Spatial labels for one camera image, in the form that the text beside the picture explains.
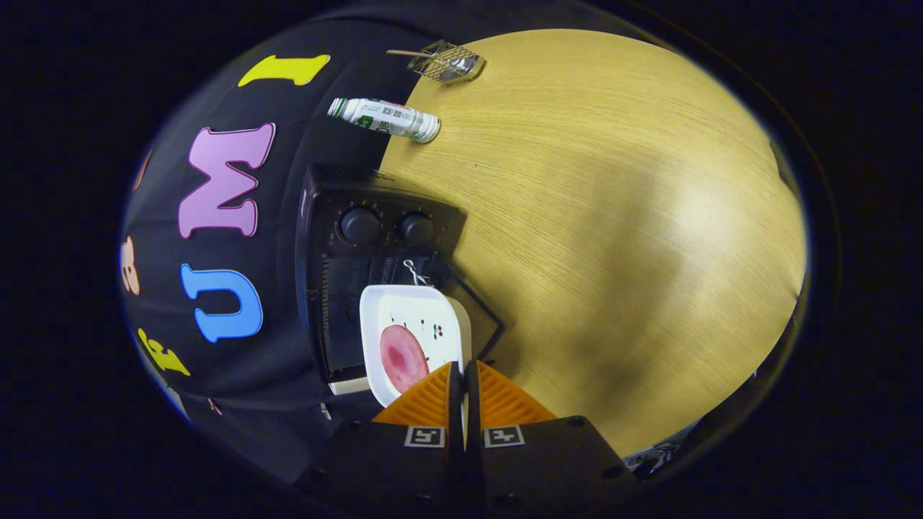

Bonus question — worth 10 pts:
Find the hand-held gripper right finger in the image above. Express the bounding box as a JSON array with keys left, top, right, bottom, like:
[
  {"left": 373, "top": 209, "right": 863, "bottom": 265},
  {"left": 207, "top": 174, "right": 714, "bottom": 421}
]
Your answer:
[{"left": 465, "top": 359, "right": 637, "bottom": 517}]

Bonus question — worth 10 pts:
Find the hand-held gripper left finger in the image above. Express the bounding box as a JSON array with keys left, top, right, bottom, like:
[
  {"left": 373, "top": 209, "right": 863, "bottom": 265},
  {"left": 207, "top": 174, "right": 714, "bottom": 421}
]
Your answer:
[{"left": 301, "top": 360, "right": 467, "bottom": 517}]

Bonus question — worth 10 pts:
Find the pink ham slice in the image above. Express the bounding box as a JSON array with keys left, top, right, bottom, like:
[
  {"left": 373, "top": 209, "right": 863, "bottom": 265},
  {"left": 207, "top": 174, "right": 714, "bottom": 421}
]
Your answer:
[{"left": 379, "top": 324, "right": 430, "bottom": 394}]

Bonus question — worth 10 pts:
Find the white square plate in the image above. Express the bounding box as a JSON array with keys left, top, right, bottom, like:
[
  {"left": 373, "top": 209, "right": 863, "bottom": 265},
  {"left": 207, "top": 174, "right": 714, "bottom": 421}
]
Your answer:
[{"left": 359, "top": 284, "right": 474, "bottom": 409}]

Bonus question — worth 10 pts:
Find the black toaster oven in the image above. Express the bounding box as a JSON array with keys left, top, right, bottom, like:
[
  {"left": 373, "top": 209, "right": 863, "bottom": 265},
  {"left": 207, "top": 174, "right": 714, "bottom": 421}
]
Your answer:
[{"left": 294, "top": 164, "right": 506, "bottom": 396}]

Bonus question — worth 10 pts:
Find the white bottle with green label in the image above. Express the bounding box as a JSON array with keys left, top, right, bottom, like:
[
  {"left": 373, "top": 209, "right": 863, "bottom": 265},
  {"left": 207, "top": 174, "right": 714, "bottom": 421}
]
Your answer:
[{"left": 327, "top": 97, "right": 442, "bottom": 144}]

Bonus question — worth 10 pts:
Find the wire mesh basket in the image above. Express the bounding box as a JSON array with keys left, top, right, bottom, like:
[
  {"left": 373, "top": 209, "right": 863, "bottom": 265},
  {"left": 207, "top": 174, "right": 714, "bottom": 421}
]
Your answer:
[{"left": 406, "top": 41, "right": 486, "bottom": 87}]

